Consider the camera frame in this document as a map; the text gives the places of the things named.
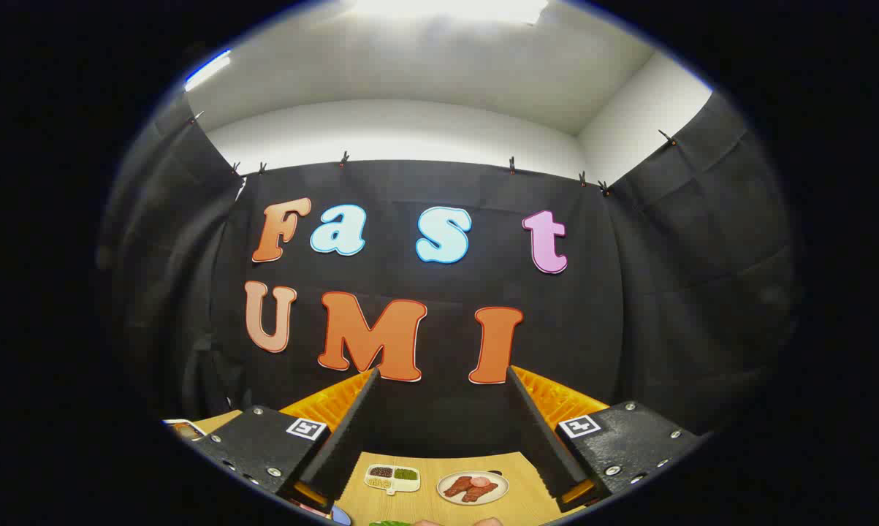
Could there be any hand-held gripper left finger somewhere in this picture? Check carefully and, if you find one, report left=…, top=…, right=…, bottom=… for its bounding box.
left=189, top=367, right=381, bottom=514

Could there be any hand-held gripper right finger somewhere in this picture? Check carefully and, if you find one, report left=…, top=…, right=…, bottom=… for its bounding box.
left=506, top=365, right=708, bottom=512

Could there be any white divided dish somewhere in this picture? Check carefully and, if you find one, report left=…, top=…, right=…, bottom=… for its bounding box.
left=364, top=463, right=422, bottom=496

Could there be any white oval plate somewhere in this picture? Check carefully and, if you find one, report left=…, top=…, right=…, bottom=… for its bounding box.
left=436, top=470, right=510, bottom=506

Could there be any ceiling light panel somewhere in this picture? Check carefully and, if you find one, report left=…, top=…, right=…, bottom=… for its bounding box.
left=183, top=50, right=232, bottom=92
left=351, top=0, right=549, bottom=24

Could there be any white toaster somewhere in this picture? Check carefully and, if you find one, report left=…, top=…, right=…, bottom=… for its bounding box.
left=163, top=418, right=208, bottom=442

